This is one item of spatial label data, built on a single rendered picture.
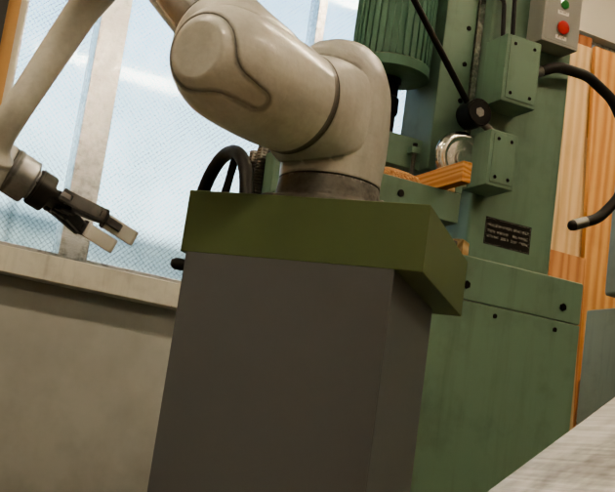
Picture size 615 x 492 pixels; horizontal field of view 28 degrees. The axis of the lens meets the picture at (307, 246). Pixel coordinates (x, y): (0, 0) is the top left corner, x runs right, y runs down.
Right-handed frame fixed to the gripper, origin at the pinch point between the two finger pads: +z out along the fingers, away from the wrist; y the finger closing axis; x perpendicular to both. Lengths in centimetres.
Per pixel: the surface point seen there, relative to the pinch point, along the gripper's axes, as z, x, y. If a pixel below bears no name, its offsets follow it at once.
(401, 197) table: 35, -27, -35
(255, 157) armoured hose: 15.1, -29.7, -3.7
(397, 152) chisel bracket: 40, -47, -11
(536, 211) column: 73, -51, -18
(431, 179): 41, -36, -33
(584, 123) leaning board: 152, -165, 120
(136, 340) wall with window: 44, -9, 120
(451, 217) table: 47, -30, -35
